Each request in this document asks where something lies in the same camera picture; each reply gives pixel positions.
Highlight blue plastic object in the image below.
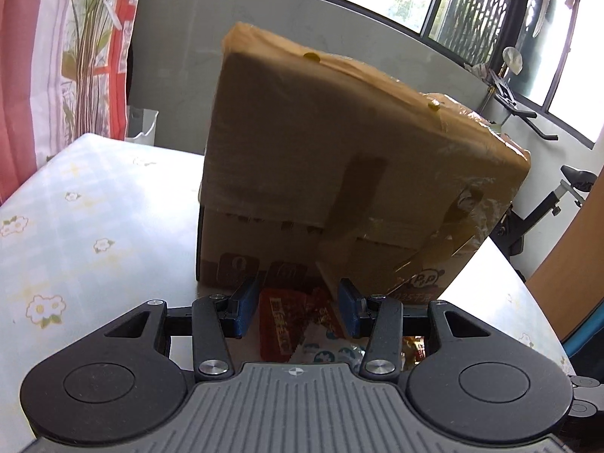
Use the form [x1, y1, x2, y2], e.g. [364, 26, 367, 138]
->
[564, 323, 604, 357]

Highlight white floral tablecloth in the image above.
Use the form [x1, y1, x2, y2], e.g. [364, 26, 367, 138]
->
[0, 132, 577, 441]

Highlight printed pink curtain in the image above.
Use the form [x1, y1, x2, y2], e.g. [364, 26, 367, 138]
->
[0, 0, 148, 205]

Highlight black exercise bike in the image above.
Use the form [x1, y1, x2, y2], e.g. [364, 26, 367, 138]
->
[484, 68, 599, 274]

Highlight white hanging bag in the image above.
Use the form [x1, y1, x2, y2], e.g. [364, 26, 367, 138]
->
[501, 46, 524, 75]

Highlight white paper bag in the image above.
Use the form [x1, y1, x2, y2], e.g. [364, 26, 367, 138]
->
[125, 108, 159, 146]

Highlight orange snack packet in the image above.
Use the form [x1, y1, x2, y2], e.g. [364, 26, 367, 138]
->
[306, 287, 346, 338]

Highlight gold wrapped snack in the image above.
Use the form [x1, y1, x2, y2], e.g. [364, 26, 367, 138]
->
[402, 334, 429, 365]

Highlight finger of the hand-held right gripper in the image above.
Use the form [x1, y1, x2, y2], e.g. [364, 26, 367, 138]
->
[564, 373, 604, 419]

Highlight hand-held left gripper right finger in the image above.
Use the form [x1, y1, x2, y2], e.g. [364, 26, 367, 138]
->
[337, 278, 501, 381]

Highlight white snack packet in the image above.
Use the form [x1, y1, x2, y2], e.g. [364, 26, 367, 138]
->
[290, 318, 366, 365]

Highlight cardboard box with plastic liner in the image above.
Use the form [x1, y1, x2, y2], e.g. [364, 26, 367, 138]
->
[196, 21, 532, 304]

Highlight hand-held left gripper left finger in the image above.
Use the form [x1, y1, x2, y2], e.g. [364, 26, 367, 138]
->
[97, 277, 261, 381]

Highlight red snack packet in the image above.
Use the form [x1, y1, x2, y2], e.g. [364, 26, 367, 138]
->
[258, 287, 310, 365]

